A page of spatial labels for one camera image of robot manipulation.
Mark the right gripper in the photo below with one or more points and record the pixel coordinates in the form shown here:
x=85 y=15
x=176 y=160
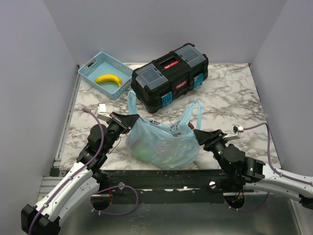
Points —
x=205 y=137

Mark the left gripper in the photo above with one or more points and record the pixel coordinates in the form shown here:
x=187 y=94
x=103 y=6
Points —
x=125 y=122

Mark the light blue plastic bag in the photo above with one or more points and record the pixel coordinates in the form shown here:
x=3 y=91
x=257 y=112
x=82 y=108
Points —
x=173 y=146

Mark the green fake apple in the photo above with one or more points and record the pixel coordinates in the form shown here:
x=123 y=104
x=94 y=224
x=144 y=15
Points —
x=143 y=152

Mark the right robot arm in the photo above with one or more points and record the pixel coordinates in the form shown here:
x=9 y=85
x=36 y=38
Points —
x=241 y=172

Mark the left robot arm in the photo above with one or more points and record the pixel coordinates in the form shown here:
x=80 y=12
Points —
x=81 y=182

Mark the yellow fake banana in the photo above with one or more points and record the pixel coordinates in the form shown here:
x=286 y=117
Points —
x=108 y=78

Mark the black plastic toolbox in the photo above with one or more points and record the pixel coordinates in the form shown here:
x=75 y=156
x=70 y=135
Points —
x=158 y=83

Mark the light blue plastic basket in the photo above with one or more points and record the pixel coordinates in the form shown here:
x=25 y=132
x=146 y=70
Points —
x=103 y=64

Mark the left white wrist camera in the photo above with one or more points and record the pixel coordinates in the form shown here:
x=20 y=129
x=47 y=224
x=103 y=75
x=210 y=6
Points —
x=102 y=113

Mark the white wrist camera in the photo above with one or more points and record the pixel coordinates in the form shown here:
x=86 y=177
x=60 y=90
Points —
x=102 y=113
x=235 y=134

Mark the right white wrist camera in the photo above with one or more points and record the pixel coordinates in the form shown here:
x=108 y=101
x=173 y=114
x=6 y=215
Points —
x=235 y=134

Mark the black mounting rail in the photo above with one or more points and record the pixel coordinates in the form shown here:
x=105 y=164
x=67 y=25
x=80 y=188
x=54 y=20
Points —
x=161 y=187

